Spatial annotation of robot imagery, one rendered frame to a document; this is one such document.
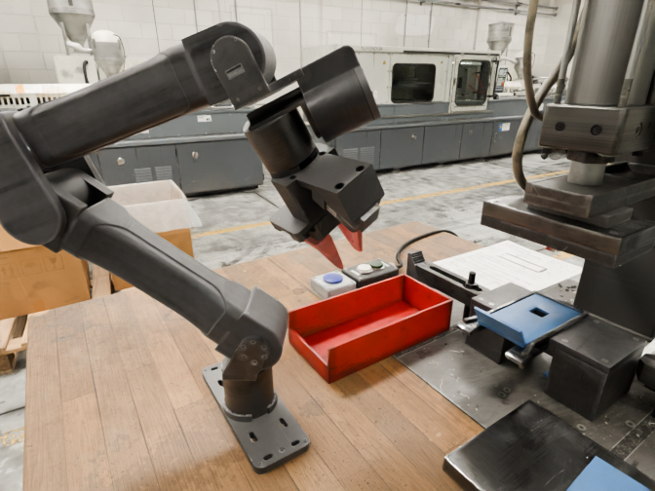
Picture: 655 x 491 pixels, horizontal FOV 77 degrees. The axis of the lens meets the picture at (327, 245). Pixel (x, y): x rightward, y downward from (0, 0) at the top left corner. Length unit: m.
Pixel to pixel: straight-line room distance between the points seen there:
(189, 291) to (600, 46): 0.51
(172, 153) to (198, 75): 4.45
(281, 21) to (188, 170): 3.38
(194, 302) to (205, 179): 4.51
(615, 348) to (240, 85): 0.54
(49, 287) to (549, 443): 2.43
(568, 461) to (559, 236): 0.25
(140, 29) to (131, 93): 6.37
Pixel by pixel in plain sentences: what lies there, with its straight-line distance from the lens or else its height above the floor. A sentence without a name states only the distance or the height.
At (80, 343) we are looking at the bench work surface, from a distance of 0.80.
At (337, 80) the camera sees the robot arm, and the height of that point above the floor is 1.30.
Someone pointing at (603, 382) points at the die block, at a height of 0.96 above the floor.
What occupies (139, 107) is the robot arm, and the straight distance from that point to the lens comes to 0.43.
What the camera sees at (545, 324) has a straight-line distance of 0.65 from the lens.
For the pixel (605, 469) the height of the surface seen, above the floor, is 0.92.
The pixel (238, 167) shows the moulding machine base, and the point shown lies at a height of 0.33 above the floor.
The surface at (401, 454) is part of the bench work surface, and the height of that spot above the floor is 0.90.
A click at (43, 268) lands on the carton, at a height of 0.39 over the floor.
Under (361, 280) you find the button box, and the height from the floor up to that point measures 0.93.
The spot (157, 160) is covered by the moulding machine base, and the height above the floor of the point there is 0.49.
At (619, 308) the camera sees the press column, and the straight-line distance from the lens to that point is 0.87.
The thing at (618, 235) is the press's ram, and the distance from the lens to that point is 0.56.
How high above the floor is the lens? 1.30
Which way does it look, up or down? 22 degrees down
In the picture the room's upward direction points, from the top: straight up
